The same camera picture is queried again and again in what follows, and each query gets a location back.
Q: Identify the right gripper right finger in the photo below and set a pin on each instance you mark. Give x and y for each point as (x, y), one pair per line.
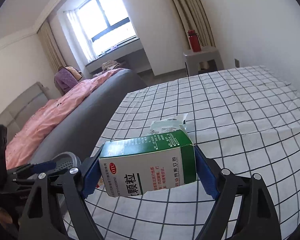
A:
(243, 207)

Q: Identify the purple quilted bag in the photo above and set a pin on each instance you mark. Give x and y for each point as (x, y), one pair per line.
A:
(67, 78)

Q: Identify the red snack wrapper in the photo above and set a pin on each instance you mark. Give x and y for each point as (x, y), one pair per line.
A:
(100, 182)

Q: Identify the clothes pile on sill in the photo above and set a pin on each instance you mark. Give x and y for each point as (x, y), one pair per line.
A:
(107, 66)

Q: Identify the pink duvet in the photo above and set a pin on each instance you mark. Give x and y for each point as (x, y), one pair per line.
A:
(21, 148)

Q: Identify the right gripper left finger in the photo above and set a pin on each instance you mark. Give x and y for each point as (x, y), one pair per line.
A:
(49, 197)

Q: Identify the black white checkered tablecloth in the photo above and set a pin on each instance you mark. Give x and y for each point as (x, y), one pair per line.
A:
(246, 119)

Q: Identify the operator hand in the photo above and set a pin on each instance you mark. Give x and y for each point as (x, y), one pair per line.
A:
(5, 218)

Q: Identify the grey plastic stool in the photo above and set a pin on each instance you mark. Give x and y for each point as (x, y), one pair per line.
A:
(207, 53)

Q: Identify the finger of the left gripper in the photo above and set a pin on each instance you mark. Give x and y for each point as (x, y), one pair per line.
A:
(26, 176)
(43, 166)

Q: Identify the red water bottle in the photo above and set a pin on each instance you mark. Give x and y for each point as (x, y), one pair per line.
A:
(194, 41)

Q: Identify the light blue plastic package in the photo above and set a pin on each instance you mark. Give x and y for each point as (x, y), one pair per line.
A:
(171, 124)

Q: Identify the window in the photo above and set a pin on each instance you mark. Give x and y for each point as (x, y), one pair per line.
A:
(100, 26)

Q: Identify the grey perforated trash basket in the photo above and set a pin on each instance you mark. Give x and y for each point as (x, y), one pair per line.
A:
(66, 161)

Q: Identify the grey bed headboard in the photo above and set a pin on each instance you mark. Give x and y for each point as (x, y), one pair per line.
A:
(18, 112)

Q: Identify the green white medicine box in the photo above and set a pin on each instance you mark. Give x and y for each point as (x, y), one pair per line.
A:
(132, 167)

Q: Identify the beige curtain left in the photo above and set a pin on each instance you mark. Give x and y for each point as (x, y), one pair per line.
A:
(50, 47)

